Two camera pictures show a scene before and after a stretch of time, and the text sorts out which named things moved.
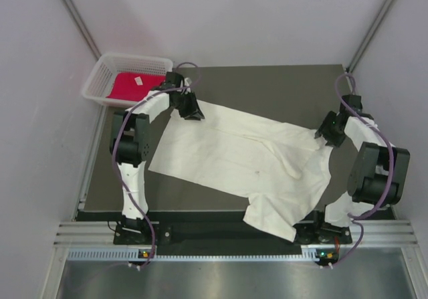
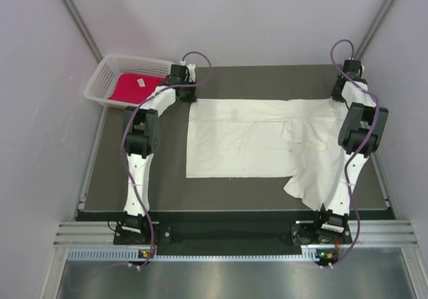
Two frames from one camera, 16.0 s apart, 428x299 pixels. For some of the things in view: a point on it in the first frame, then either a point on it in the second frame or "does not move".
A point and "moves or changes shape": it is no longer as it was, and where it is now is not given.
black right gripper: (332, 140) → (334, 95)
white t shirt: (285, 169) moves or changes shape
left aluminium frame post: (75, 15) does not move
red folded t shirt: (131, 85) does not move
